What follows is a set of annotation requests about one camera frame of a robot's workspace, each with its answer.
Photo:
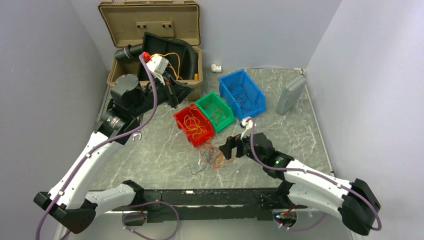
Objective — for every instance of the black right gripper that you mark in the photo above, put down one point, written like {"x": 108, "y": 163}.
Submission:
{"x": 231, "y": 141}

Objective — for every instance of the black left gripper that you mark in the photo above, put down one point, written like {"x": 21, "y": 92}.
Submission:
{"x": 175, "y": 92}

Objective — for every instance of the blue plastic bin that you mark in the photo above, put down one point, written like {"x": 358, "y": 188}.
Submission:
{"x": 242, "y": 95}

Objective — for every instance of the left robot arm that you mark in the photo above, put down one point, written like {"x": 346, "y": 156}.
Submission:
{"x": 70, "y": 201}

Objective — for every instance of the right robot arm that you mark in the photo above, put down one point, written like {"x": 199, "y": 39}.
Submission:
{"x": 353, "y": 202}

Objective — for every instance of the red plastic bin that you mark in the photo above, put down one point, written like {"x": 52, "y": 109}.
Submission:
{"x": 194, "y": 124}

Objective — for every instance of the green plastic bin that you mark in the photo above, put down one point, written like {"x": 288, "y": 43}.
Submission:
{"x": 216, "y": 110}

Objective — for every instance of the white pipe fitting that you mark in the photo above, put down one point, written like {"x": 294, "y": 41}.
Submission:
{"x": 216, "y": 68}

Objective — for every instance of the black tray in toolbox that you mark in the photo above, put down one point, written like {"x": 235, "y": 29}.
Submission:
{"x": 154, "y": 44}

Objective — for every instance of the metal wrench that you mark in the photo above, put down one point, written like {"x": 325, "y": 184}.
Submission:
{"x": 137, "y": 135}

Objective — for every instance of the grey plastic case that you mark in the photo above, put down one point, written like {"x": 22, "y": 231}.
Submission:
{"x": 290, "y": 94}

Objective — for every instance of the tan open toolbox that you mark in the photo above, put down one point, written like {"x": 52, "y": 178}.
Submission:
{"x": 128, "y": 20}

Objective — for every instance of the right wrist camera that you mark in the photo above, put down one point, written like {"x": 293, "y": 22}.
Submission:
{"x": 249, "y": 125}

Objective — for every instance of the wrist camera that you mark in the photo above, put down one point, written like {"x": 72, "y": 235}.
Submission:
{"x": 249, "y": 125}
{"x": 156, "y": 65}

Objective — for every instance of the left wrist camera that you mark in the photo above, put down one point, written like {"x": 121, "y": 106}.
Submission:
{"x": 156, "y": 65}

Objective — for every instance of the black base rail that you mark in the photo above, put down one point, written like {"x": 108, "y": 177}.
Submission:
{"x": 211, "y": 204}

